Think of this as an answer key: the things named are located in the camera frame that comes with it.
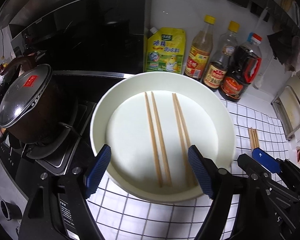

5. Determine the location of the metal tray rack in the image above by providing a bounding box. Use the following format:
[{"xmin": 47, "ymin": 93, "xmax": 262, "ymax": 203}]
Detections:
[{"xmin": 271, "ymin": 85, "xmax": 300, "ymax": 141}]

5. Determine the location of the vinegar bottle yellow cap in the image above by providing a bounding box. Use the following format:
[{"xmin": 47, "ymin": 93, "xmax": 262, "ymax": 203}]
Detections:
[{"xmin": 184, "ymin": 15, "xmax": 216, "ymax": 81}]

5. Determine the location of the yellow seasoning pouch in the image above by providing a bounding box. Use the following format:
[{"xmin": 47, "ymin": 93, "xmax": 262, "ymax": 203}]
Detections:
[{"xmin": 145, "ymin": 27, "xmax": 186, "ymax": 74}]

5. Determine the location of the soy sauce bottle yellow cap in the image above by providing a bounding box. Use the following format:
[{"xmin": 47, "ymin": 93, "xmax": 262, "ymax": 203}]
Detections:
[{"xmin": 202, "ymin": 21, "xmax": 240, "ymax": 91}]

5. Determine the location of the white round bowl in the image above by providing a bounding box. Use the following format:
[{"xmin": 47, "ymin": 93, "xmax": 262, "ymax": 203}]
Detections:
[{"xmin": 90, "ymin": 72, "xmax": 236, "ymax": 203}]

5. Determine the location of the black gas stove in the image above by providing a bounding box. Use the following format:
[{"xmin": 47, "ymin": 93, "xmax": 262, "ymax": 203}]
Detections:
[{"xmin": 0, "ymin": 0, "xmax": 147, "ymax": 240}]

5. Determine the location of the white black grid cloth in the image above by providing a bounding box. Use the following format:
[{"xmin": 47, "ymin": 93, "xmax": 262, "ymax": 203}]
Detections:
[{"xmin": 87, "ymin": 98, "xmax": 290, "ymax": 239}]

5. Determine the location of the dark pot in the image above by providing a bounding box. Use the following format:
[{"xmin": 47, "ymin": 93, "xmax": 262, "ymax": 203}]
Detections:
[{"xmin": 0, "ymin": 57, "xmax": 64, "ymax": 145}]

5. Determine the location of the dark soy sauce jug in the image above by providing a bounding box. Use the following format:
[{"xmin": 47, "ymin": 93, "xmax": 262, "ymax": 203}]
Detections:
[{"xmin": 218, "ymin": 33, "xmax": 262, "ymax": 102}]

